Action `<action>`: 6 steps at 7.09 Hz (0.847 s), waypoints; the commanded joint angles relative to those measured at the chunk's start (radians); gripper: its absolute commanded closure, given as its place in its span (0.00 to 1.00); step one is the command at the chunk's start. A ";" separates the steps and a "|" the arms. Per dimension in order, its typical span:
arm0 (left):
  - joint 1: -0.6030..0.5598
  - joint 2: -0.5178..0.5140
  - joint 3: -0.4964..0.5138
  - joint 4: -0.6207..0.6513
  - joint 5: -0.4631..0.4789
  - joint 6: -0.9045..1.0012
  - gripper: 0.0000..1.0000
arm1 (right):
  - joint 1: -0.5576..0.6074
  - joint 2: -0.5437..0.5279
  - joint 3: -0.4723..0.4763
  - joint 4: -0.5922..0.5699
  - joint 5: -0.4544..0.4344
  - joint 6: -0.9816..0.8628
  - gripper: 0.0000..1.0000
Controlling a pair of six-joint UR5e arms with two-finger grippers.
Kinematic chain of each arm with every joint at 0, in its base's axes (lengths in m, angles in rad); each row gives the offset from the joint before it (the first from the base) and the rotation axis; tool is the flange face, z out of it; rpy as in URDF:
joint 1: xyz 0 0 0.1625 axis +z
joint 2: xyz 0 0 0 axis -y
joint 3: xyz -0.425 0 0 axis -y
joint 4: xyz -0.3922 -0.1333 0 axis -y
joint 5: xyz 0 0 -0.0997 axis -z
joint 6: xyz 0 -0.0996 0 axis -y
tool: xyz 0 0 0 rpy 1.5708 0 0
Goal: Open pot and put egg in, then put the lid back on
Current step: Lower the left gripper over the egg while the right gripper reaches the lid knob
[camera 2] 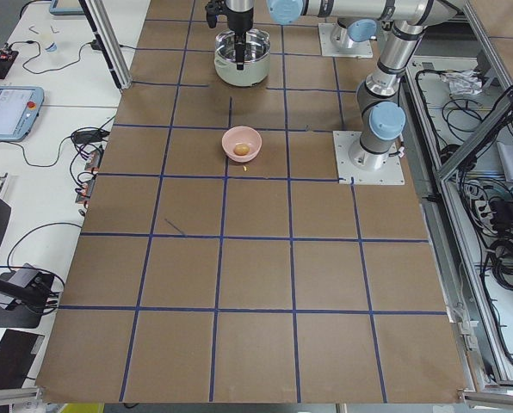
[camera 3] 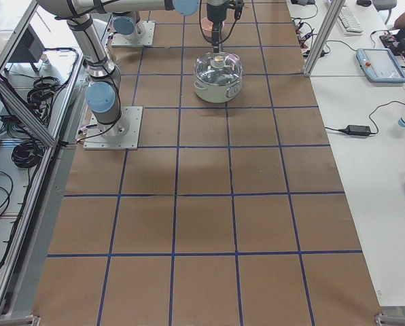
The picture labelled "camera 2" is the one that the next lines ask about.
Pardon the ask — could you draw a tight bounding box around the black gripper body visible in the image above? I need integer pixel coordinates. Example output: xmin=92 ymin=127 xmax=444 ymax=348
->
xmin=225 ymin=0 xmax=254 ymax=33

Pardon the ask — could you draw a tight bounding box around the brown egg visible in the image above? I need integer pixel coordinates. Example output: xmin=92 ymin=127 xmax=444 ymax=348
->
xmin=233 ymin=144 xmax=250 ymax=157

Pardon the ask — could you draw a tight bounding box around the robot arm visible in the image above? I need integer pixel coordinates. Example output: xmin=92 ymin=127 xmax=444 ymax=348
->
xmin=206 ymin=1 xmax=377 ymax=71
xmin=267 ymin=0 xmax=466 ymax=171

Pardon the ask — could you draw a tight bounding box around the pale green cooking pot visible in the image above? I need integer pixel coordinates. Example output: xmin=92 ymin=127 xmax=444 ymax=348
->
xmin=213 ymin=28 xmax=271 ymax=88

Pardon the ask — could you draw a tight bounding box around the pink bowl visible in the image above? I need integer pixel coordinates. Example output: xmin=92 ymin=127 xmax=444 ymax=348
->
xmin=221 ymin=126 xmax=263 ymax=163

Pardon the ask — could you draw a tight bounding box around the blue teach pendant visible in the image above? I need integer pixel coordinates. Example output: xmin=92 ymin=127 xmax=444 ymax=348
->
xmin=49 ymin=0 xmax=83 ymax=16
xmin=0 ymin=86 xmax=45 ymax=142

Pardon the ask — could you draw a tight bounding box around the black power adapter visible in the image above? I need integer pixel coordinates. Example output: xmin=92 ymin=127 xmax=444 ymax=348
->
xmin=71 ymin=129 xmax=109 ymax=145

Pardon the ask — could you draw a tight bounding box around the paper cup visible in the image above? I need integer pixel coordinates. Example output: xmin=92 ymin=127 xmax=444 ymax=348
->
xmin=40 ymin=33 xmax=58 ymax=53

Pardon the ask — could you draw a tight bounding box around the crumpled white paper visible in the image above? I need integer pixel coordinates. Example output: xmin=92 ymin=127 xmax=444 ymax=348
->
xmin=441 ymin=70 xmax=483 ymax=96

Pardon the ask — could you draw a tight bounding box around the black monitor stand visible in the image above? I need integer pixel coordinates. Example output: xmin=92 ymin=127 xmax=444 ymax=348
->
xmin=0 ymin=198 xmax=55 ymax=329

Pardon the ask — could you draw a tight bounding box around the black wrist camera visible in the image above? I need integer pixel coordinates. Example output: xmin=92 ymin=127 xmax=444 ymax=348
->
xmin=205 ymin=0 xmax=225 ymax=28

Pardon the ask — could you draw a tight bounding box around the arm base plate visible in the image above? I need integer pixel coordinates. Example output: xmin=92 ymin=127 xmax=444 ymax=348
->
xmin=318 ymin=23 xmax=373 ymax=59
xmin=333 ymin=131 xmax=405 ymax=186

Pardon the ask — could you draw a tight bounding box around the aluminium frame post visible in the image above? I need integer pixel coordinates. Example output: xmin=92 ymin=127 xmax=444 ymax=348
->
xmin=79 ymin=0 xmax=133 ymax=90

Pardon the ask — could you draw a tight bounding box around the black cable bundle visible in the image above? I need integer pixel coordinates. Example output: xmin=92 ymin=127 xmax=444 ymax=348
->
xmin=475 ymin=197 xmax=513 ymax=298

